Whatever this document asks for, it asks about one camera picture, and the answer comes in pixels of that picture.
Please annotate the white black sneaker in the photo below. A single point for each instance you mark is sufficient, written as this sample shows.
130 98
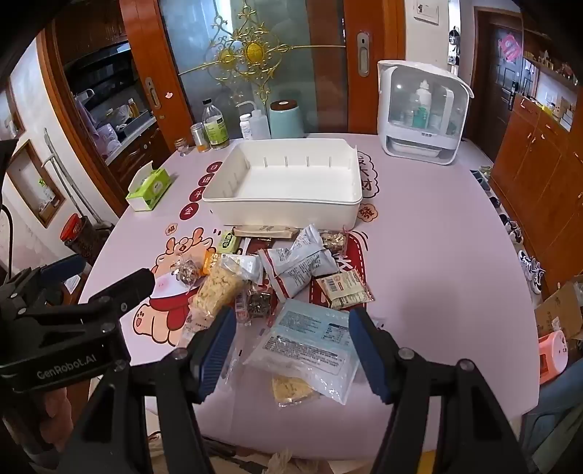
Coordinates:
533 273

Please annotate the dark wooden entry door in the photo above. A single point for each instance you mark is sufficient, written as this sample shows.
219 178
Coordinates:
496 91

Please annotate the wooden framed picture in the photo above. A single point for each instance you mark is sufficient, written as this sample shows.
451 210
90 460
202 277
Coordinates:
36 182

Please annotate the white wall switch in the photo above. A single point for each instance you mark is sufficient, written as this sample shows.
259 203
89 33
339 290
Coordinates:
427 11

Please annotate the white bottle teal label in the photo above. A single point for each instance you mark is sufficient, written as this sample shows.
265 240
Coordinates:
424 98

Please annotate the small glass jar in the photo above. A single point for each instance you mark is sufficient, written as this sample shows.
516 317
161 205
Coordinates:
182 146

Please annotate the green tissue box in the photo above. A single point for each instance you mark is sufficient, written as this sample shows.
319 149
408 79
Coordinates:
150 191

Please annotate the pink door decoration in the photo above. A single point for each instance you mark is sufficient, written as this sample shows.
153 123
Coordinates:
508 48

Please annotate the yellow bottle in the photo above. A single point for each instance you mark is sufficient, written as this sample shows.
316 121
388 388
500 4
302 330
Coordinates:
132 108

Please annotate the clear nut bar packet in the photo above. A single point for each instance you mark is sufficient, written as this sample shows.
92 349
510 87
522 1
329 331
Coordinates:
334 240

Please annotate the glass bottle green label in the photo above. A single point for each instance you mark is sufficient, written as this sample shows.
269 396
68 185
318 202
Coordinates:
215 130

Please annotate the small nut cluster packet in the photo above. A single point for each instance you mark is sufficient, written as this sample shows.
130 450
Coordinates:
186 272

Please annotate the teal canister brown lid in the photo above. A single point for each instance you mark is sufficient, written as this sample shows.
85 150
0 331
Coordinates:
287 121

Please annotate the long brown cracker packet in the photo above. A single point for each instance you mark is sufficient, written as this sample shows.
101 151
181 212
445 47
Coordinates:
264 231

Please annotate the white squeeze bottle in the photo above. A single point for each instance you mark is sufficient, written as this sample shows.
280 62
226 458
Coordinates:
259 125

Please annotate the white plastic bin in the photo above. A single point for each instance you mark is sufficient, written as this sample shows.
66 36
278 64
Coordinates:
282 182

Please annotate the small green snack packet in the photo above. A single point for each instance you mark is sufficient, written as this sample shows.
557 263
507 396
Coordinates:
227 242

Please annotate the light blue snack packet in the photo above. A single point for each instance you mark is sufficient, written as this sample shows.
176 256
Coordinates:
305 346

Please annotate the pink plastic stool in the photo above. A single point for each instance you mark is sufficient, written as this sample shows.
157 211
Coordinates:
553 360

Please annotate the cream wafer packet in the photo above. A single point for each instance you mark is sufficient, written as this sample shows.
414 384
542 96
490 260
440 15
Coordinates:
344 289

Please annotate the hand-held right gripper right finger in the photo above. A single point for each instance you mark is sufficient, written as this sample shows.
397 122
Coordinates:
366 360

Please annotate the white countertop sterilizer cabinet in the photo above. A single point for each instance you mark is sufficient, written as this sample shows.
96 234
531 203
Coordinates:
387 114

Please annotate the sliding glass door gold ornament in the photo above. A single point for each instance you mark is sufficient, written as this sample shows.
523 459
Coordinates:
309 68

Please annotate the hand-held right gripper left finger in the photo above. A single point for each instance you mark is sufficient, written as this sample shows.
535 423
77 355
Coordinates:
218 360

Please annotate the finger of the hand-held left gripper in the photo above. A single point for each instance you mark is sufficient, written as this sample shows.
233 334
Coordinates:
63 268
125 287

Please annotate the wooden cabinet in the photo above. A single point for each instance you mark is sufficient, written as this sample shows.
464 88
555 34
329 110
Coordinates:
537 173

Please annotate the cardboard box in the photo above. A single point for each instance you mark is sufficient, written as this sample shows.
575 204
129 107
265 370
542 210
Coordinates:
555 305

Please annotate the clear white label snack packet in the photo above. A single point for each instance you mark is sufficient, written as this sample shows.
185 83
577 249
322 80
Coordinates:
246 266

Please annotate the clear packet yellow crackers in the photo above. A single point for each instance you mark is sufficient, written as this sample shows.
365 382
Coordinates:
216 291

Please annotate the red lid jar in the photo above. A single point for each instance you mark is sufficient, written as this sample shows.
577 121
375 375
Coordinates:
70 228

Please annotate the metal tin can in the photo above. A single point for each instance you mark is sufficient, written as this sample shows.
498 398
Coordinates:
199 136

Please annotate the dark red snack packet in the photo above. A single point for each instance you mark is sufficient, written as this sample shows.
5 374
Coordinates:
255 246

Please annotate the pink printed tablecloth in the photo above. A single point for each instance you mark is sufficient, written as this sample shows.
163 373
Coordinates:
432 228

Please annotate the clear dark seed packet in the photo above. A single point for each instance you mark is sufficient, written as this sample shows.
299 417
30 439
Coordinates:
257 306

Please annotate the white pill bottle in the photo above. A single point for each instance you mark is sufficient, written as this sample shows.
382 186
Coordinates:
246 128

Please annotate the orange snack packet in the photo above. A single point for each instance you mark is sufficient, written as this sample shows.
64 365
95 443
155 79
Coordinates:
210 263

